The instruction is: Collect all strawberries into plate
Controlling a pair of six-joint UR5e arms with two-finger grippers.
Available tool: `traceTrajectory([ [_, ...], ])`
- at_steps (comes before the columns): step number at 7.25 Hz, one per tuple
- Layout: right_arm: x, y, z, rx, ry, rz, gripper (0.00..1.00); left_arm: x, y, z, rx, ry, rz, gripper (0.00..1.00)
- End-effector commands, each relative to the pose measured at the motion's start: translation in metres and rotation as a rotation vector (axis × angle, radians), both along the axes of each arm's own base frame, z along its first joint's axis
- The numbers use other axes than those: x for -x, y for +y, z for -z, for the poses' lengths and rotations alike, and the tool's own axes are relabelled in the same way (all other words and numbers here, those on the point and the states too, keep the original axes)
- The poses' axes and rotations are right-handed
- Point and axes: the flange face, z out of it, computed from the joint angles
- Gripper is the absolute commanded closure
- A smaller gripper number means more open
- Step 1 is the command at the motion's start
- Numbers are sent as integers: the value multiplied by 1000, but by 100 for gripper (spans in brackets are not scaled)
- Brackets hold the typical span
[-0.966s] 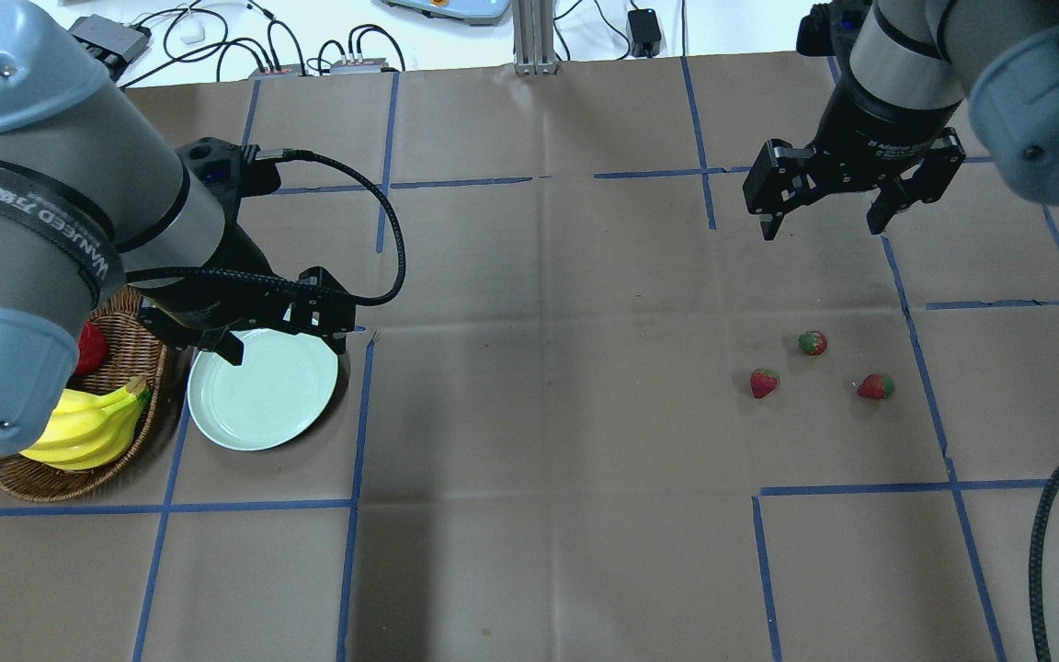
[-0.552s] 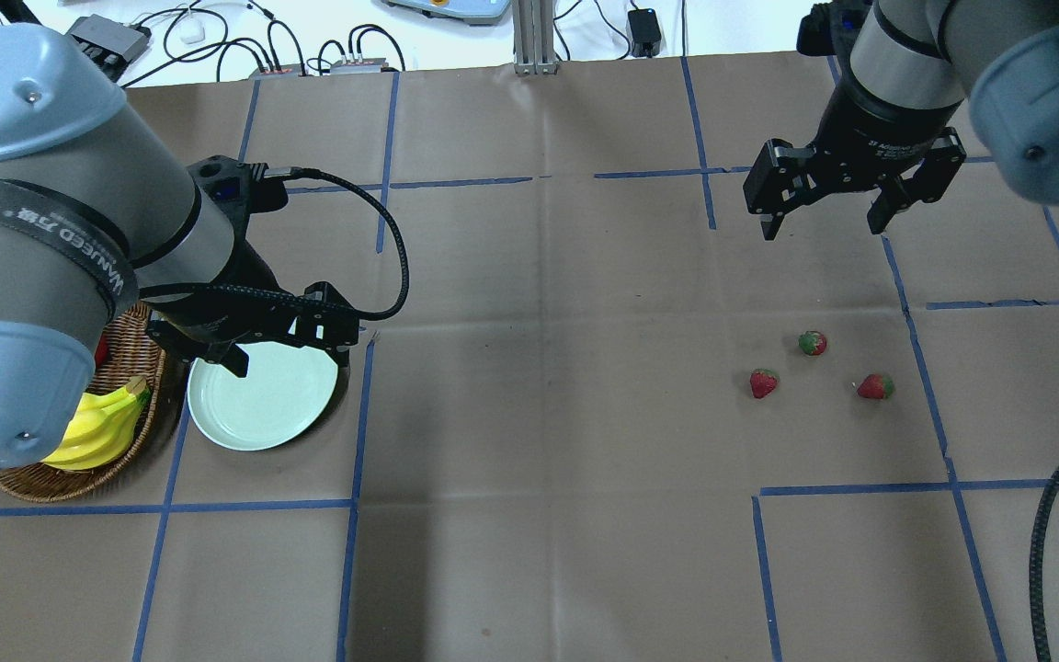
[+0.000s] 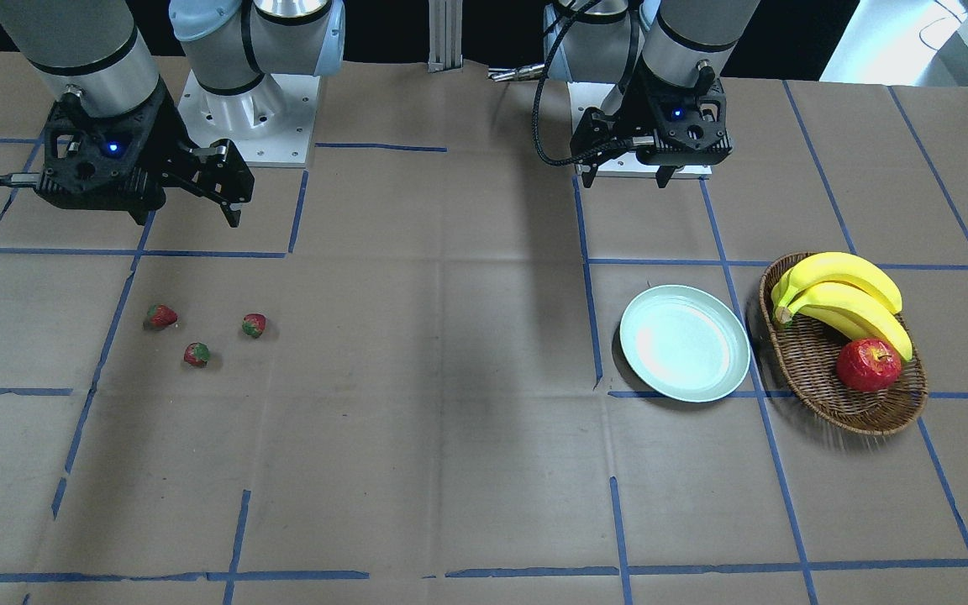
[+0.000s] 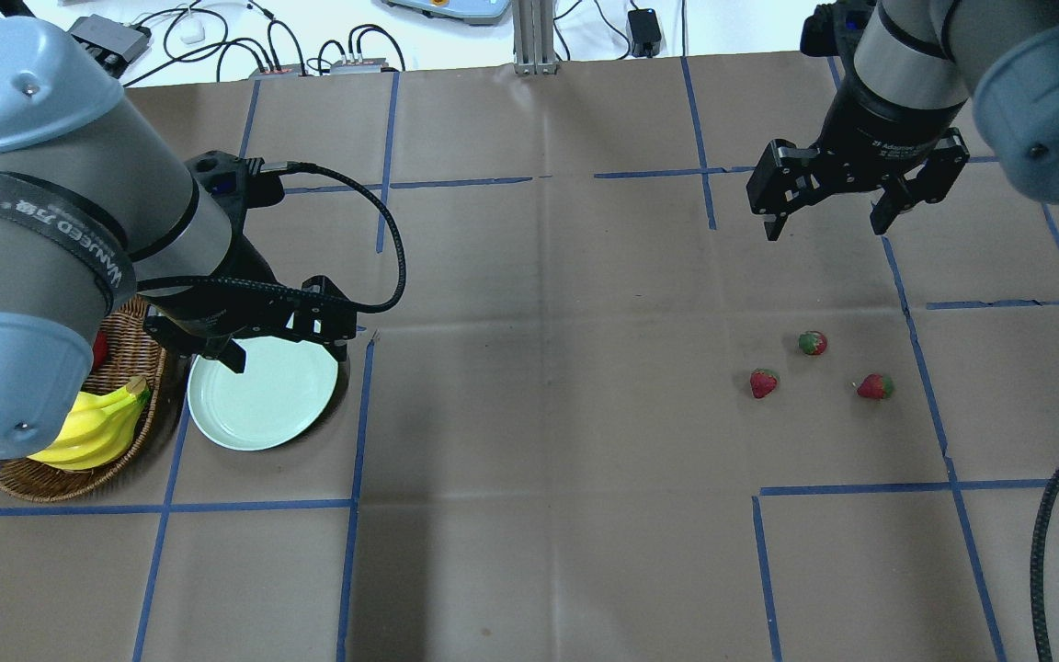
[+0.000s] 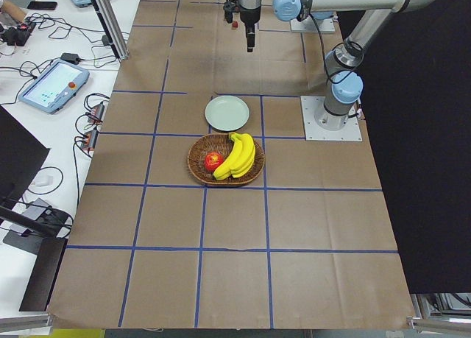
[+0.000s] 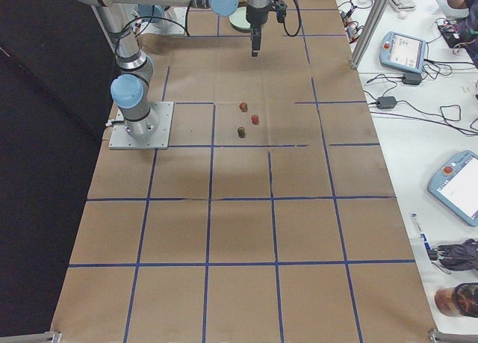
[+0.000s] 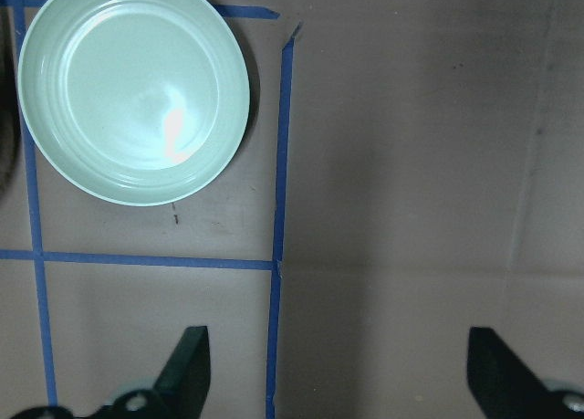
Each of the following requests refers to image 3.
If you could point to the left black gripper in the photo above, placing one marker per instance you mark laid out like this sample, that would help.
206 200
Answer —
628 107

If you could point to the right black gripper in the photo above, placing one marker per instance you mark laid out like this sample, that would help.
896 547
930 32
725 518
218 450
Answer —
166 134

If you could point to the strawberry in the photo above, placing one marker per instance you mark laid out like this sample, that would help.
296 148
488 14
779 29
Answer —
253 325
158 317
197 354

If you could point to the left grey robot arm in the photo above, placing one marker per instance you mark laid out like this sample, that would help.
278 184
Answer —
662 63

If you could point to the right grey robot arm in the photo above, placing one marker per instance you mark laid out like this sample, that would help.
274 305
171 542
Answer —
95 48

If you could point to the light green plate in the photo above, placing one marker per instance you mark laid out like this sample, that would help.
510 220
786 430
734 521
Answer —
684 343

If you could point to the yellow banana bunch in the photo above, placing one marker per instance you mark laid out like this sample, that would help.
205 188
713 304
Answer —
849 287

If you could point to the brown wicker basket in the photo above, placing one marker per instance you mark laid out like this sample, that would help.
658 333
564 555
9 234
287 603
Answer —
805 359

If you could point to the red apple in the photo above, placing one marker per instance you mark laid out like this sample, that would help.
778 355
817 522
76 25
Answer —
868 365

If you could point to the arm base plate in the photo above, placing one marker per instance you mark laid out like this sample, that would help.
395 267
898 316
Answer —
626 165
272 125

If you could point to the aluminium frame post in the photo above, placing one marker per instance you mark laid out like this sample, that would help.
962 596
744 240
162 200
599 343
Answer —
445 35

